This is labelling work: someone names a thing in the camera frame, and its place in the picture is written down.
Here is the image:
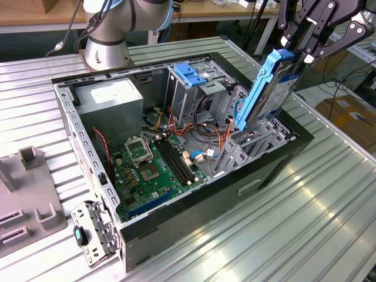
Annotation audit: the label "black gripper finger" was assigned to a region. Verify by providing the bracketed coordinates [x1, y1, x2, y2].
[277, 0, 338, 51]
[293, 17, 376, 73]

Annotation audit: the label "hard disk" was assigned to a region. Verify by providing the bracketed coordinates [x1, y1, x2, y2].
[233, 49, 302, 132]

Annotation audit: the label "metal disk bay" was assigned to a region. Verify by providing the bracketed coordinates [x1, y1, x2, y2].
[213, 85, 297, 179]

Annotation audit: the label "black tripod stand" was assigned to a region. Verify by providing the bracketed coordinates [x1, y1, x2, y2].
[243, 0, 270, 62]

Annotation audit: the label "wooden desk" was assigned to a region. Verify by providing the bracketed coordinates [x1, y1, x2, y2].
[0, 0, 349, 35]

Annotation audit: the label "labelled cardboard box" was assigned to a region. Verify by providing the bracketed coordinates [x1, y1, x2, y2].
[315, 95, 376, 145]

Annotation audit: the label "blue plastic drive latch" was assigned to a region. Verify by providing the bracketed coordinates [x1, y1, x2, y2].
[173, 63, 213, 89]

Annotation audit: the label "RAM slot white clips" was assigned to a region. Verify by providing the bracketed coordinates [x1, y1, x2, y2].
[157, 138, 192, 185]
[166, 135, 198, 182]

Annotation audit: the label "grey power supply unit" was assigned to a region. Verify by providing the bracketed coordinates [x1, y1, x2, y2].
[75, 76, 145, 149]

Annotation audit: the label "metal socket cover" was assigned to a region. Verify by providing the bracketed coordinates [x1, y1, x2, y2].
[124, 136, 154, 169]

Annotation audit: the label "black open PC case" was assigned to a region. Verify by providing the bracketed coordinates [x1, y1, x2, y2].
[51, 52, 315, 274]

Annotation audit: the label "CPU socket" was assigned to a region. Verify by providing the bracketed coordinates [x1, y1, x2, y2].
[139, 164, 162, 183]

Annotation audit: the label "green motherboard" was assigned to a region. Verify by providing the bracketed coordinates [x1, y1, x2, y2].
[113, 133, 211, 223]

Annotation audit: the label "blue expansion slot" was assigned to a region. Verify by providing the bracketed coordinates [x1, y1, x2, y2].
[129, 187, 174, 219]

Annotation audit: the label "black teal latch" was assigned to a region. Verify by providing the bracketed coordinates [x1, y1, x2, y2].
[72, 225, 90, 248]

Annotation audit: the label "grey parts rack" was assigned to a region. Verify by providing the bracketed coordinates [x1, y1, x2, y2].
[0, 147, 68, 258]

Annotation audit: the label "blue data wire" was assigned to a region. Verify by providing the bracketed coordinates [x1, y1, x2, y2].
[189, 98, 247, 163]

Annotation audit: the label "orange red wire bundle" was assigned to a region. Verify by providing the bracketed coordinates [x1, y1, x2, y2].
[167, 105, 233, 154]

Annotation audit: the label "thin front panel wires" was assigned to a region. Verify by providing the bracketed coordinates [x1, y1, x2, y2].
[202, 137, 226, 162]

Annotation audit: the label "yellow black power wires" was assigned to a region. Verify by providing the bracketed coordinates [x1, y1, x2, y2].
[143, 106, 166, 132]

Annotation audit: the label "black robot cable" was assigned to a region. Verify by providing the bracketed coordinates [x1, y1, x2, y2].
[45, 0, 116, 58]

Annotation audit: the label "metal card retention bracket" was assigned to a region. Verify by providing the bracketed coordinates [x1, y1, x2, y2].
[69, 199, 122, 270]

